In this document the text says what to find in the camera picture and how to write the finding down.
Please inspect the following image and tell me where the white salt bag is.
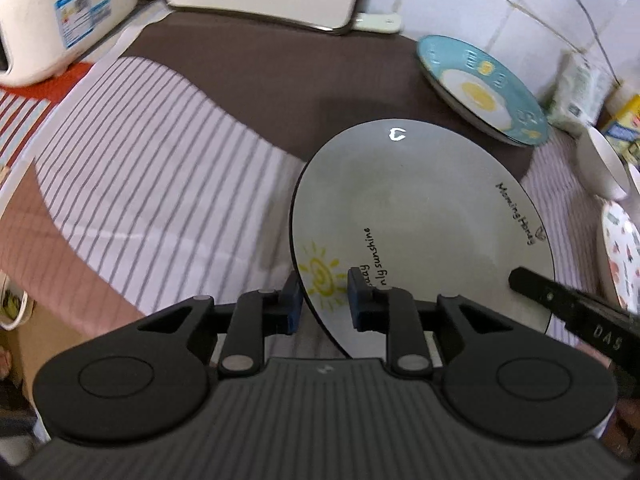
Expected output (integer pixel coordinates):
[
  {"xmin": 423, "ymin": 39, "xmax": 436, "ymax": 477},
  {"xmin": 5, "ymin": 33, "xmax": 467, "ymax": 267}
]
[{"xmin": 547, "ymin": 53, "xmax": 613, "ymax": 138}]

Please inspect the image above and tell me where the white ribbed bowl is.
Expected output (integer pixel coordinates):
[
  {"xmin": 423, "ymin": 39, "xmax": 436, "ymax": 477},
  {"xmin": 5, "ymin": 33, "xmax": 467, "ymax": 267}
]
[{"xmin": 576, "ymin": 127, "xmax": 630, "ymax": 202}]

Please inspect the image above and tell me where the white knife handle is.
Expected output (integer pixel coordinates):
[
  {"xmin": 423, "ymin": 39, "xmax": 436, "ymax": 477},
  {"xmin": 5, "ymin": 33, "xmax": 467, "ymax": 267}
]
[{"xmin": 352, "ymin": 13, "xmax": 402, "ymax": 35}]

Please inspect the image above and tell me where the striped patterned table mat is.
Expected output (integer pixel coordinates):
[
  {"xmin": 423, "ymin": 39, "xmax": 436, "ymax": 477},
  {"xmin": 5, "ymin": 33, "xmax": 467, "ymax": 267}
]
[{"xmin": 1, "ymin": 13, "xmax": 600, "ymax": 338}]

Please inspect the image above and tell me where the white sunshine plate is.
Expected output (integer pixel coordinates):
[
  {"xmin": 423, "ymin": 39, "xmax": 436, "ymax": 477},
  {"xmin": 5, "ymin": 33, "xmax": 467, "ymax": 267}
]
[{"xmin": 290, "ymin": 118, "xmax": 554, "ymax": 358}]

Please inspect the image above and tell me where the teal fried egg plate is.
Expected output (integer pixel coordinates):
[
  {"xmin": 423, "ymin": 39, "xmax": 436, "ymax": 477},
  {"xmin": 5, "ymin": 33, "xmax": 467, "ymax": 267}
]
[{"xmin": 416, "ymin": 35, "xmax": 549, "ymax": 148}]

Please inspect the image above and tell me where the white patterned plate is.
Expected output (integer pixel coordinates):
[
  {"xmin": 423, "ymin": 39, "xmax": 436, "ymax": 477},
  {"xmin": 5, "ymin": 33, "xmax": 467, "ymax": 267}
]
[{"xmin": 597, "ymin": 202, "xmax": 640, "ymax": 315}]

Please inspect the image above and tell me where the white rice cooker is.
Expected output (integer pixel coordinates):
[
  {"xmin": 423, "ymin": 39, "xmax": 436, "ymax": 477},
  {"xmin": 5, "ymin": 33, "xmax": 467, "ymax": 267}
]
[{"xmin": 1, "ymin": 0, "xmax": 138, "ymax": 87}]

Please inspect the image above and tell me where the yellow label cooking wine bottle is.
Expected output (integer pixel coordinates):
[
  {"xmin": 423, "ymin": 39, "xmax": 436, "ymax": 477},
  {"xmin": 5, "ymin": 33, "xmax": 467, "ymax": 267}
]
[{"xmin": 603, "ymin": 94, "xmax": 640, "ymax": 167}]

